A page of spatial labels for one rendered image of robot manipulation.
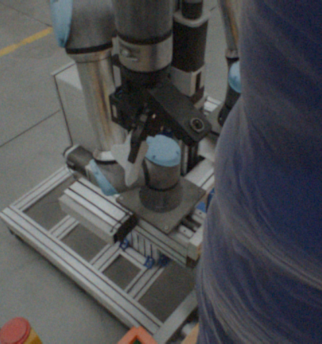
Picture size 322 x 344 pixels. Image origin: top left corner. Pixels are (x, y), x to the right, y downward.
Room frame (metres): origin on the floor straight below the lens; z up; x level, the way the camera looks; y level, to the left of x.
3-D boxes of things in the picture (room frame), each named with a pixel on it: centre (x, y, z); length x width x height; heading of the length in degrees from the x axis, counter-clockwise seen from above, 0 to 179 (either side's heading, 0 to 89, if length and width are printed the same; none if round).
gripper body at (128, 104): (0.48, 0.03, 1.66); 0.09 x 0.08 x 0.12; 52
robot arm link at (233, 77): (1.18, -0.30, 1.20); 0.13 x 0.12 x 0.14; 172
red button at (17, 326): (0.35, 0.37, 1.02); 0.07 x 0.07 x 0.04
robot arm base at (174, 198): (0.78, 0.00, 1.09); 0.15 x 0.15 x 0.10
